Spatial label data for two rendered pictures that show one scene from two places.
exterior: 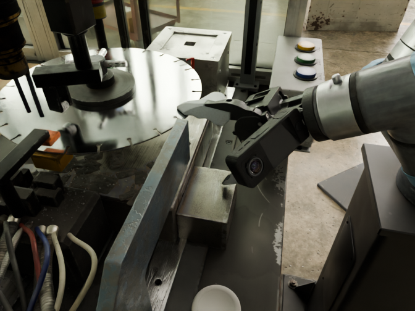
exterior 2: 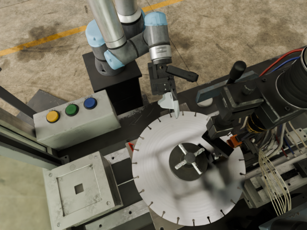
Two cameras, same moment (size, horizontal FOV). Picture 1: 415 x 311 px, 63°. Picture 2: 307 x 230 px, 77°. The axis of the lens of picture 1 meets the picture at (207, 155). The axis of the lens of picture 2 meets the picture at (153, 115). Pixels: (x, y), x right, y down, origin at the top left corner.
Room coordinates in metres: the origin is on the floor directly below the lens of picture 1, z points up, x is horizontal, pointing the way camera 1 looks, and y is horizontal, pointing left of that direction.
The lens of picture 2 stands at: (0.63, 0.22, 1.52)
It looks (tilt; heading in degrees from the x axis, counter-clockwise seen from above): 65 degrees down; 239
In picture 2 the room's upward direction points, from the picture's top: 5 degrees counter-clockwise
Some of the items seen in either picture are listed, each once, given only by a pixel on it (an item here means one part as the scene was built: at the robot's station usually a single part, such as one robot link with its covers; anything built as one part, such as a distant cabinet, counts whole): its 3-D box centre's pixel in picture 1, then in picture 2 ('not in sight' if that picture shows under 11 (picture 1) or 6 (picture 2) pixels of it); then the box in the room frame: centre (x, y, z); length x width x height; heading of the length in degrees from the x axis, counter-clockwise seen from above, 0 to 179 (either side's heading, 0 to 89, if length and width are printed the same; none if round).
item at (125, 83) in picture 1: (100, 81); (188, 160); (0.49, 0.17, 0.96); 0.11 x 0.11 x 0.03
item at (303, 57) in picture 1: (305, 60); (71, 110); (0.71, -0.22, 0.90); 0.04 x 0.04 x 0.02
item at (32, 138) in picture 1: (31, 169); (244, 137); (0.30, 0.22, 0.95); 0.10 x 0.03 x 0.07; 167
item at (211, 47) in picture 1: (191, 70); (87, 190); (0.81, 0.04, 0.82); 0.18 x 0.18 x 0.15; 77
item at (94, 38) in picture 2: not in sight; (103, 38); (0.45, -0.45, 0.91); 0.13 x 0.12 x 0.14; 0
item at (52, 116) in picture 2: (305, 48); (53, 117); (0.78, -0.24, 0.90); 0.04 x 0.04 x 0.02
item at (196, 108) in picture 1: (210, 102); (169, 104); (0.43, 0.00, 0.96); 0.09 x 0.06 x 0.03; 64
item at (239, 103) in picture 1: (233, 115); (172, 91); (0.39, -0.04, 0.97); 0.09 x 0.02 x 0.05; 64
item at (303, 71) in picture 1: (305, 74); (90, 103); (0.64, -0.21, 0.90); 0.04 x 0.04 x 0.02
